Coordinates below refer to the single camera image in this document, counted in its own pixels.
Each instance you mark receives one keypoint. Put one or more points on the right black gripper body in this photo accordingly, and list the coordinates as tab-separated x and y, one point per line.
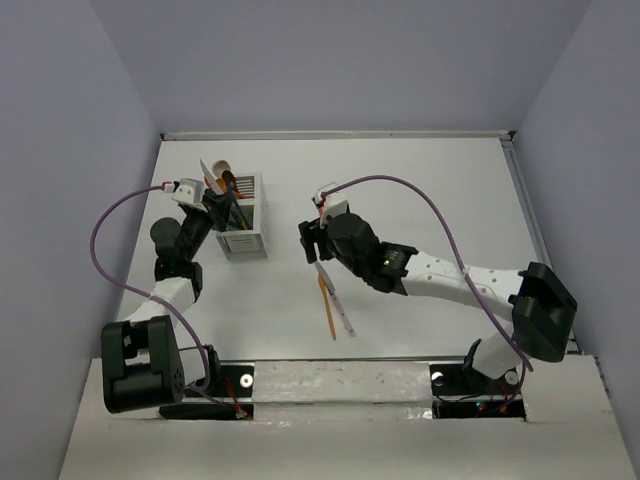
312	232

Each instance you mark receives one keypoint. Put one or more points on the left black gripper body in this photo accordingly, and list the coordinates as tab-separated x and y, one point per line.
220	223

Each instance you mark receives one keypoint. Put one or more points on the dark brown wooden spoon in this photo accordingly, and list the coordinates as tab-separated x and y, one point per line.
230	181

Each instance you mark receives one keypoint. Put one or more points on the beige wooden spoon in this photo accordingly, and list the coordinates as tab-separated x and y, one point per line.
219	167

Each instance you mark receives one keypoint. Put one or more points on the steel knife green handle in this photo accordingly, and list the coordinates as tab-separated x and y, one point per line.
210	179

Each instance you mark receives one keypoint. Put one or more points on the orange plastic knife long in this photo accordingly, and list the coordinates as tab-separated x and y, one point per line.
239	212

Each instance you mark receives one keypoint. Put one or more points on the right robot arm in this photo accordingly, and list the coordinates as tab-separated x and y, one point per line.
404	270

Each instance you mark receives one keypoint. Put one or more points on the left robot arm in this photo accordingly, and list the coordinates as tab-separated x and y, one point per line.
154	356

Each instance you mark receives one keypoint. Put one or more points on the white two-compartment utensil caddy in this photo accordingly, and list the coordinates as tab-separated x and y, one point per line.
244	245

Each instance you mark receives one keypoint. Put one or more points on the orange plastic knife front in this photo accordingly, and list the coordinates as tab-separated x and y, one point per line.
324	291

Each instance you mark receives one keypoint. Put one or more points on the white foam front board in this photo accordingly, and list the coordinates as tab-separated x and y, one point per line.
569	432

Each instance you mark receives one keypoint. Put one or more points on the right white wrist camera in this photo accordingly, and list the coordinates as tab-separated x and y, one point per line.
334	204

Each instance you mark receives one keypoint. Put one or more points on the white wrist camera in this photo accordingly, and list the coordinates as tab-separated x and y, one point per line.
189	193
334	204

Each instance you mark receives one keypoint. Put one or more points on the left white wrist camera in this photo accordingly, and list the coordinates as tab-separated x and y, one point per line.
189	193

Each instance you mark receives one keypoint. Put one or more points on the aluminium rail back edge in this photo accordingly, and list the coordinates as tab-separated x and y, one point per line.
334	134

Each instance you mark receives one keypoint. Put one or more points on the aluminium rail edge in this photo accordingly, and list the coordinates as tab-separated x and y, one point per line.
334	134
540	240

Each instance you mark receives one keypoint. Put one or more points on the steel knife pink handle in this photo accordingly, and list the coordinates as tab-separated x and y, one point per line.
335	303

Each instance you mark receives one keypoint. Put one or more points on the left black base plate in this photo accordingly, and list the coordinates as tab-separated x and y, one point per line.
230	399

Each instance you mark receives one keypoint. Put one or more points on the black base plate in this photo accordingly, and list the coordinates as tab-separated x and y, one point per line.
230	399
463	394

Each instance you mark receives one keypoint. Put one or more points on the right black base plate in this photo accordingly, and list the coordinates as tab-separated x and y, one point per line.
463	394

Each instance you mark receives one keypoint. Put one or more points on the aluminium rail right edge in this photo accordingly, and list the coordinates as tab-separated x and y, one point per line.
540	240

